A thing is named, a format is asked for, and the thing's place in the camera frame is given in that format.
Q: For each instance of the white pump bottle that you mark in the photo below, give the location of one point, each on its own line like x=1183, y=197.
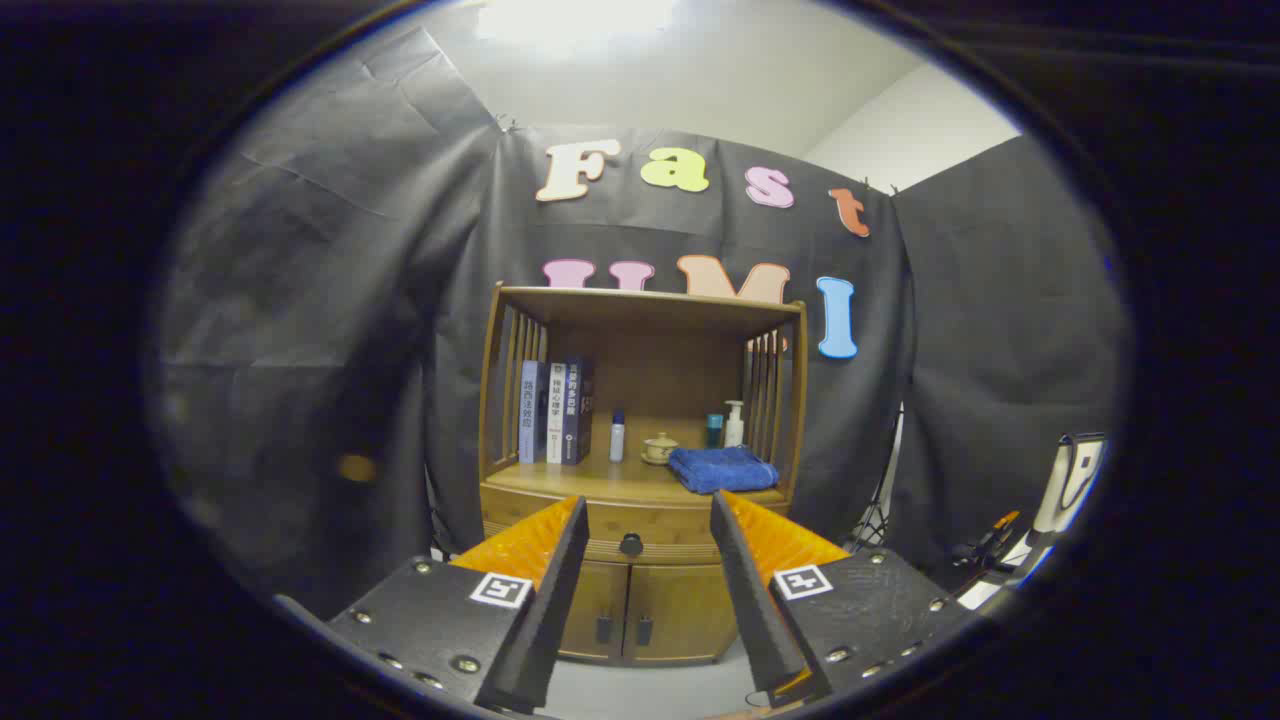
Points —
x=734, y=430

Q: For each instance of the orange and black tool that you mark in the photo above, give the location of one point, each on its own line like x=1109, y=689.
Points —
x=990, y=545

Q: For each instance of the wooden countertop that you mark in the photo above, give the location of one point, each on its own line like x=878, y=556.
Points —
x=620, y=478

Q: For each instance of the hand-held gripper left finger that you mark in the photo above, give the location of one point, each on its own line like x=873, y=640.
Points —
x=545, y=610

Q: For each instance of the teal bottle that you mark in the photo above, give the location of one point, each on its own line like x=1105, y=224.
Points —
x=714, y=432

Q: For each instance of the wooden cabinet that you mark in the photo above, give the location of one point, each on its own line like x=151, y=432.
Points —
x=650, y=370

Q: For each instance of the folded blue towel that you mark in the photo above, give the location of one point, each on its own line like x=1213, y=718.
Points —
x=720, y=468

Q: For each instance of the small beige ceramic teapot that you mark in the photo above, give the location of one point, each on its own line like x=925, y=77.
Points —
x=660, y=450

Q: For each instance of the wooden cabinet door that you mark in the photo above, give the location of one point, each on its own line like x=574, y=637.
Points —
x=600, y=605
x=680, y=610

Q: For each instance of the light blue book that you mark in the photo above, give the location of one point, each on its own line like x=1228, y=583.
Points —
x=530, y=410

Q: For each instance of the dark blue book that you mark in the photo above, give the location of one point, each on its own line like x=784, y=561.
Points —
x=578, y=410

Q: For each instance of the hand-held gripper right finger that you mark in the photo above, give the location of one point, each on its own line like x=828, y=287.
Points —
x=750, y=600

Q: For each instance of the white spray bottle blue cap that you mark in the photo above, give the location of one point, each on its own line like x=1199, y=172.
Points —
x=617, y=440

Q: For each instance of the white book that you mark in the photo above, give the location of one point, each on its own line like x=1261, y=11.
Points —
x=556, y=415

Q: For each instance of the wooden drawer with black knob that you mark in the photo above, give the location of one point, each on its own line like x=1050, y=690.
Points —
x=660, y=525

